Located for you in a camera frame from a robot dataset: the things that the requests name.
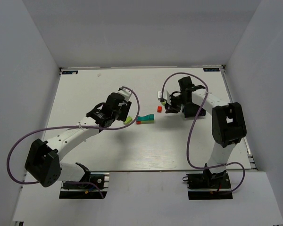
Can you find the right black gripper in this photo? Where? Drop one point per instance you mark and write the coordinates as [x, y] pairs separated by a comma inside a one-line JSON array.
[[173, 104]]

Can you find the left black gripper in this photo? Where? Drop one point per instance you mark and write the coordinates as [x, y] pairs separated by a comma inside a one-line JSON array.
[[123, 111]]

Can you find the teal arch block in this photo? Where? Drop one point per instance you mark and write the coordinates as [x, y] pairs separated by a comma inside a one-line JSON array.
[[143, 118]]

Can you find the long green block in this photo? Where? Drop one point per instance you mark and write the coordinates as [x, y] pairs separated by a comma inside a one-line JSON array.
[[147, 122]]

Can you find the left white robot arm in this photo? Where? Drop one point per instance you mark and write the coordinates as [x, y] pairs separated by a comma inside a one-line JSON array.
[[44, 161]]

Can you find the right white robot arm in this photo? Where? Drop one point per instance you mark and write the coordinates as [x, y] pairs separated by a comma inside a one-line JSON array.
[[228, 124]]

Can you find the flat green block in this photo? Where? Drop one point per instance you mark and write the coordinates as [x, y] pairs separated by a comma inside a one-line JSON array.
[[128, 120]]

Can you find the right blue corner label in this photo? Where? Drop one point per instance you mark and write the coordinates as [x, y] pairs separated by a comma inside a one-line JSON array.
[[211, 69]]

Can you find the blue corner label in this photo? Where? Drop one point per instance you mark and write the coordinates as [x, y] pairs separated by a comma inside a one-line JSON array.
[[211, 69], [69, 72]]

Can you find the left blue corner label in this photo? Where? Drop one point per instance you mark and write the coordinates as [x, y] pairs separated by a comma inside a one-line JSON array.
[[69, 72]]

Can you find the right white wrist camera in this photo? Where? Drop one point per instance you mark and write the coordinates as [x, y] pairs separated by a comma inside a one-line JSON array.
[[164, 97]]

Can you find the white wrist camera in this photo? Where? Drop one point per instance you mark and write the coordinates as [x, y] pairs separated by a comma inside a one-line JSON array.
[[164, 97], [126, 93]]

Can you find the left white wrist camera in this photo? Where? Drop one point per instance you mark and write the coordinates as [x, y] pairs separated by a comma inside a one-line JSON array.
[[126, 93]]

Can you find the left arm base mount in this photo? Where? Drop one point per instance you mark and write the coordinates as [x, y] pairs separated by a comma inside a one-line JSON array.
[[94, 187]]

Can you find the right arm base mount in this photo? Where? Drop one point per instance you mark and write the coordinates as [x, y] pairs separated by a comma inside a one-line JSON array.
[[200, 187]]

